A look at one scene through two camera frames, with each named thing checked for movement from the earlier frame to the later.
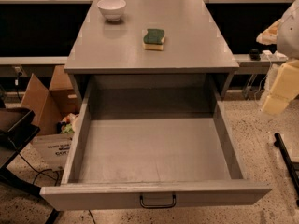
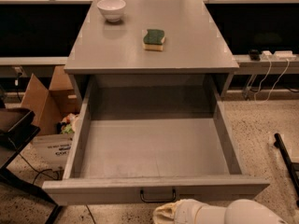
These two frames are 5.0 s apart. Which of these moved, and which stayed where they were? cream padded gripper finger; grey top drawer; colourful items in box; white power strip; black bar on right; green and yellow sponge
Moved: cream padded gripper finger; grey top drawer
Stayed: black bar on right; white power strip; colourful items in box; green and yellow sponge
